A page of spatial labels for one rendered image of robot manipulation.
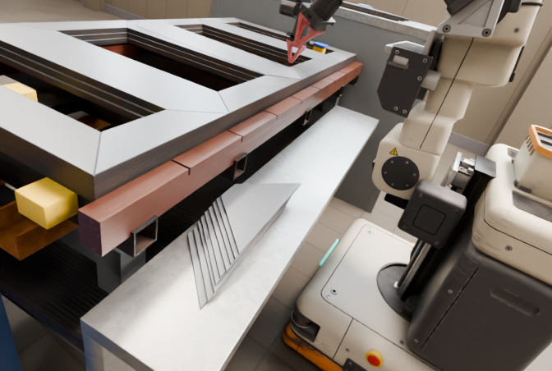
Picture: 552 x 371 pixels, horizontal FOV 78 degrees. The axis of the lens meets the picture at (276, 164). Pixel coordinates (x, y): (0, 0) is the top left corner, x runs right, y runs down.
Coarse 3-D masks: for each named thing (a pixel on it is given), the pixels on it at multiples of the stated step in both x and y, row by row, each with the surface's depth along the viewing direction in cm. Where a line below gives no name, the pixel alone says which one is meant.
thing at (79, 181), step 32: (64, 32) 101; (96, 32) 110; (128, 32) 121; (192, 32) 152; (224, 32) 154; (256, 32) 182; (32, 64) 79; (192, 64) 113; (224, 64) 109; (96, 96) 74; (128, 96) 71; (288, 96) 104; (0, 128) 50; (224, 128) 74; (32, 160) 50; (96, 160) 48; (128, 160) 50; (160, 160) 57; (96, 192) 47
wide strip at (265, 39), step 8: (208, 24) 159; (216, 24) 164; (224, 24) 169; (232, 32) 154; (240, 32) 158; (248, 32) 163; (256, 40) 150; (264, 40) 154; (272, 40) 158; (280, 40) 162; (296, 48) 152; (312, 56) 146; (320, 56) 150; (328, 56) 153
